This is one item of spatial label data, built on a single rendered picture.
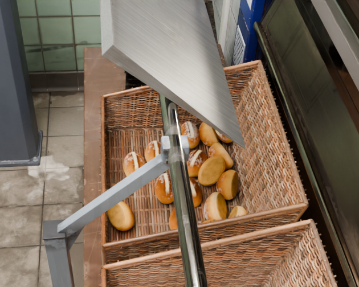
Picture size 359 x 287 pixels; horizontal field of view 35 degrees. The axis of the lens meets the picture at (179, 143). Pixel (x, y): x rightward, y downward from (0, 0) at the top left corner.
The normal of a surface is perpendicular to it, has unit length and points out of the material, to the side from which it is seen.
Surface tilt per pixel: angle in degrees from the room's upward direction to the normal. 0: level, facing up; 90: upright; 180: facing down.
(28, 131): 90
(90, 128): 0
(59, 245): 90
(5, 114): 90
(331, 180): 70
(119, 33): 41
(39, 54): 90
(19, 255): 0
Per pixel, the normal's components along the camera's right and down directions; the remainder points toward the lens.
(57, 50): 0.11, 0.70
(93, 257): 0.05, -0.71
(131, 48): 0.69, -0.57
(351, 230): -0.92, -0.20
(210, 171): 0.09, 0.12
